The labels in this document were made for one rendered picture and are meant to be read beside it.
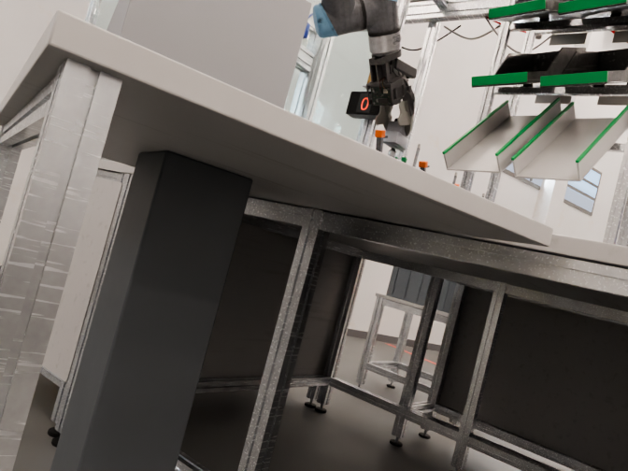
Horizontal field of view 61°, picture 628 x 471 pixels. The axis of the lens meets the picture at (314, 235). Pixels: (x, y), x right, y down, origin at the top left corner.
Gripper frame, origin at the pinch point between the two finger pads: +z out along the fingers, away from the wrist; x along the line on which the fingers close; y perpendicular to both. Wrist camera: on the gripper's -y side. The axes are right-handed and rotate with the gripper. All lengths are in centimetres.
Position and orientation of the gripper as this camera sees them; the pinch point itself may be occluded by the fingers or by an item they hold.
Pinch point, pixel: (399, 129)
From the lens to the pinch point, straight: 142.0
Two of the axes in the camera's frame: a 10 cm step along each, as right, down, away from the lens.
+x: 7.7, 1.8, -6.1
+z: 1.8, 8.6, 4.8
